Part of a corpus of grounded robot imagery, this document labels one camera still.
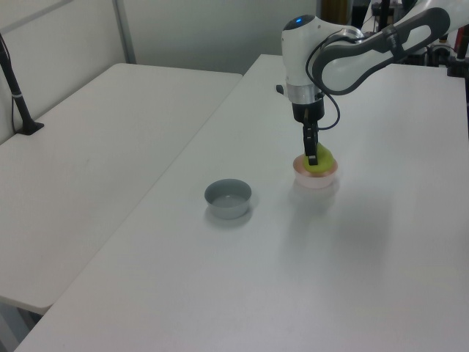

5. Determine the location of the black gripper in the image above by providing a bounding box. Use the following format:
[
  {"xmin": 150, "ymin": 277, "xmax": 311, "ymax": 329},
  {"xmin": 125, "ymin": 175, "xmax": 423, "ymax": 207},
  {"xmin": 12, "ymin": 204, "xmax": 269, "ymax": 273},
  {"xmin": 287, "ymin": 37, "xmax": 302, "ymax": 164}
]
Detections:
[{"xmin": 291, "ymin": 98, "xmax": 326, "ymax": 166}]

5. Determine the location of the green pear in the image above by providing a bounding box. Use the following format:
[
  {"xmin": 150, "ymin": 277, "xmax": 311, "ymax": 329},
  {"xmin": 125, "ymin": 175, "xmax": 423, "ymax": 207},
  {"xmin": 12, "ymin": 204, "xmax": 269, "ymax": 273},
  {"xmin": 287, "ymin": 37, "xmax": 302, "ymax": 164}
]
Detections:
[{"xmin": 309, "ymin": 142, "xmax": 336, "ymax": 175}]

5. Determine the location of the pink plastic bowl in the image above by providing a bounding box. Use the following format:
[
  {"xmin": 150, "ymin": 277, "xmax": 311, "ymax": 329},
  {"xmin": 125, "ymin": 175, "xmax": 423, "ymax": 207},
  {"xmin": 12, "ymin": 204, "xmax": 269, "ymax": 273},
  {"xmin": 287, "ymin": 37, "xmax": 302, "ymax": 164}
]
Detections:
[{"xmin": 292, "ymin": 153, "xmax": 339, "ymax": 190}]

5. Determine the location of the grey plastic bowl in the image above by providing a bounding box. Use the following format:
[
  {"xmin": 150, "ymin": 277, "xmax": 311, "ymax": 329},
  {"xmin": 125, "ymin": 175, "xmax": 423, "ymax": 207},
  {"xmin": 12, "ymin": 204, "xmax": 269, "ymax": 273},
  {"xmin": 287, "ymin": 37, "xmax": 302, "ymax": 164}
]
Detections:
[{"xmin": 204, "ymin": 178, "xmax": 254, "ymax": 220}]

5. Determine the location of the black vertical pole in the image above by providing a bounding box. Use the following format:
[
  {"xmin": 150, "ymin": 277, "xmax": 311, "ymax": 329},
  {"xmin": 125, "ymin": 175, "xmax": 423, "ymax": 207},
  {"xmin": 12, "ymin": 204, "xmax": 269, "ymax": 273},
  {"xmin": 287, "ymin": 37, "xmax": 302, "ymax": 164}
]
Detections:
[{"xmin": 378, "ymin": 0, "xmax": 391, "ymax": 29}]

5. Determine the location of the black camera stand pole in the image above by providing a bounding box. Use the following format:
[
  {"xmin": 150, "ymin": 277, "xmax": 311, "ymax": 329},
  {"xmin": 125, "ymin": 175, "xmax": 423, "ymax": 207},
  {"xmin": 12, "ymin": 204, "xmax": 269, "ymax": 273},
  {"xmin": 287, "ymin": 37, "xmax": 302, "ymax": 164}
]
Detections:
[{"xmin": 0, "ymin": 32, "xmax": 45, "ymax": 137}]

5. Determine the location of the thin black stand cable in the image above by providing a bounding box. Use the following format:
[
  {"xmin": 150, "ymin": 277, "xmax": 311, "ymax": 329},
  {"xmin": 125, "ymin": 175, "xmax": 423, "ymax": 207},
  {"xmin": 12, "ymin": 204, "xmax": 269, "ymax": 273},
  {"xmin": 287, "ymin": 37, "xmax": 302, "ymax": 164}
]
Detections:
[{"xmin": 0, "ymin": 34, "xmax": 19, "ymax": 133}]

